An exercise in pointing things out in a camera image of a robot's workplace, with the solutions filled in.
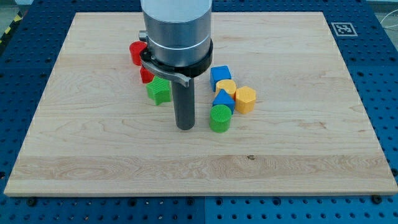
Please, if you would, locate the white fiducial marker tag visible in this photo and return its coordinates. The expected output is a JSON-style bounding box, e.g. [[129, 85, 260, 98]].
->
[[331, 22, 358, 37]]

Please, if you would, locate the yellow heart block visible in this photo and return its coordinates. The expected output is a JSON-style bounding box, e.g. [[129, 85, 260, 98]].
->
[[215, 79, 237, 100]]

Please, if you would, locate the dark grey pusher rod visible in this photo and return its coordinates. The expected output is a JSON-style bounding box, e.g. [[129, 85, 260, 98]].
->
[[172, 79, 195, 130]]

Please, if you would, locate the green star block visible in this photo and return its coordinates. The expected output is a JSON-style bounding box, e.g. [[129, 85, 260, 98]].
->
[[146, 76, 171, 106]]

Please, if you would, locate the blue cube block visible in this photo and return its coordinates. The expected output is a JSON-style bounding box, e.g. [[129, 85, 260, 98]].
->
[[210, 65, 231, 92]]

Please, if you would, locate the red block behind rod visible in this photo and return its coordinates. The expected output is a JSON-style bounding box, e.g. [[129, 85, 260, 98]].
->
[[140, 67, 154, 84]]

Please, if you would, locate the black tool clamp ring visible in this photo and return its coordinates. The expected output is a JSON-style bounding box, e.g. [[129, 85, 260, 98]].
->
[[140, 39, 213, 88]]

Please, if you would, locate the yellow hexagon block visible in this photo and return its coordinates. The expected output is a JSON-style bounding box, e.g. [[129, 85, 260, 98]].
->
[[235, 86, 256, 114]]

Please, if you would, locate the red cylinder block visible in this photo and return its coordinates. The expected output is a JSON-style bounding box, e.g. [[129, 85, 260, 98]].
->
[[129, 41, 147, 66]]

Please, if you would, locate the green cylinder block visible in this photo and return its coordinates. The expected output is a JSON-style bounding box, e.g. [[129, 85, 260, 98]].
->
[[209, 105, 232, 133]]

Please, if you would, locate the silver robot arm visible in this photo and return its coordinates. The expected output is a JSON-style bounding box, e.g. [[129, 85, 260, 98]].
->
[[139, 0, 213, 130]]

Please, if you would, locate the blue triangle block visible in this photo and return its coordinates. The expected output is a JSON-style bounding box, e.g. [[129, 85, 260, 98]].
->
[[212, 89, 235, 114]]

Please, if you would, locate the white cable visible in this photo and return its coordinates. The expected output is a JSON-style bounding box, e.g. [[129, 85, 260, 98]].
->
[[379, 8, 398, 32]]

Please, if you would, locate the wooden board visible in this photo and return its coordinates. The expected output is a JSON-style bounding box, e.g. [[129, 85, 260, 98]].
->
[[4, 12, 397, 197]]

